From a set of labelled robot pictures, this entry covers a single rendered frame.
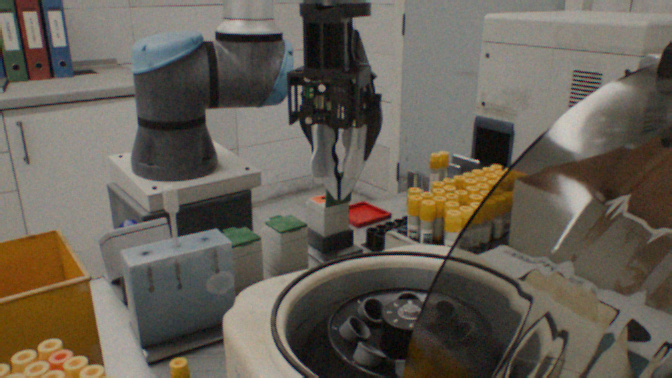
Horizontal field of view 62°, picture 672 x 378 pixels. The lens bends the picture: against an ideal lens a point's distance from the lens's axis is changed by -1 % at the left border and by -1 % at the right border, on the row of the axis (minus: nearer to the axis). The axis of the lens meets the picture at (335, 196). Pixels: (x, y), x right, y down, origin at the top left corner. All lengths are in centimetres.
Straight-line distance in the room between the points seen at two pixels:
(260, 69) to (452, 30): 185
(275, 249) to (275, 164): 272
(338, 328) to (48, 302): 26
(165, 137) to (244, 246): 37
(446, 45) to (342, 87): 223
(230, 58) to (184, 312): 50
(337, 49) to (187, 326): 31
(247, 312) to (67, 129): 189
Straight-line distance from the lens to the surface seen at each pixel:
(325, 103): 56
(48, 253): 67
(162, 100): 96
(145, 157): 100
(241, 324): 42
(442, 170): 84
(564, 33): 92
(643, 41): 87
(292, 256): 69
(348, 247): 75
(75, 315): 56
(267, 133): 332
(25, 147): 223
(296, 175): 351
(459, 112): 273
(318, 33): 56
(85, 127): 228
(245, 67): 96
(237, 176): 99
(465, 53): 268
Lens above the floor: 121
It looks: 20 degrees down
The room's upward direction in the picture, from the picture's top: straight up
